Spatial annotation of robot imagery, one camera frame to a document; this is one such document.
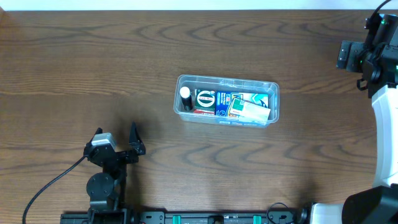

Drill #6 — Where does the small black bottle white cap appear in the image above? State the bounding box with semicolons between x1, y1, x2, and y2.
179;86;193;111

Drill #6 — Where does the red orange packet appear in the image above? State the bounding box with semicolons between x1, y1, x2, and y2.
193;89;216;115

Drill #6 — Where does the dark green round-logo packet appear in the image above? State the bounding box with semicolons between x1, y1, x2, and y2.
194;89;216;113

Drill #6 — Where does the blue Kool Fever box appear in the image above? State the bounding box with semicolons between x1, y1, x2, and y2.
215;91;269;117

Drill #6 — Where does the white green medicine box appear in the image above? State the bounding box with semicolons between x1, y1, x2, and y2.
228;98;271;121

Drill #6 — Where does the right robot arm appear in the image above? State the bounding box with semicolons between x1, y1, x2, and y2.
300;11;397;223

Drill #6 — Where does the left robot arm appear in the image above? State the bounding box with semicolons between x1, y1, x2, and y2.
83;123;146;212

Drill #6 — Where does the clear plastic container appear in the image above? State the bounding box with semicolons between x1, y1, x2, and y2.
174;75;279;128

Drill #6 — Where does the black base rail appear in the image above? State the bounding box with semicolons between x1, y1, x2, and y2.
60;209;310;224

